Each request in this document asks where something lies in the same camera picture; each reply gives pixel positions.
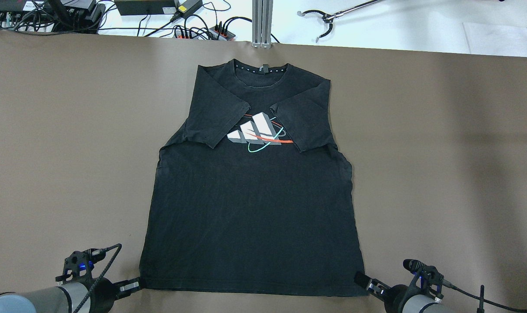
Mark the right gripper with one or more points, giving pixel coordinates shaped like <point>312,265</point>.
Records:
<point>393,294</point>

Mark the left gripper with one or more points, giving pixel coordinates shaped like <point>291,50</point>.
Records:
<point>103,290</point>

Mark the black printed t-shirt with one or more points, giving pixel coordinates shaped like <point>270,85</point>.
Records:
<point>251,194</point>

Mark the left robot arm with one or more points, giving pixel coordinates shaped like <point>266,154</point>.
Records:
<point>70,298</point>

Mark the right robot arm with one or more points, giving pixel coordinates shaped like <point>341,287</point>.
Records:
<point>417,297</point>

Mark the red power strip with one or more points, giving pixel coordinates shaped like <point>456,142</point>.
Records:
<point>195,33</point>

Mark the metal grabber tool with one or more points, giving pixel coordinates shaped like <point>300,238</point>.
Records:
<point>329,18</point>

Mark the black electronics hub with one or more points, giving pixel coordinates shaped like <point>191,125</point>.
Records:
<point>58,16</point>

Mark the black box device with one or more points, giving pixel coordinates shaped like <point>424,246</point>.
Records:
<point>146,7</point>

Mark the black power adapter brick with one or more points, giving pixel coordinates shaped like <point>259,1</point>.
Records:
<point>185,9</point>

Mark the aluminium frame post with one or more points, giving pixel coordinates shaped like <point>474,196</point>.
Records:
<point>261,23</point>

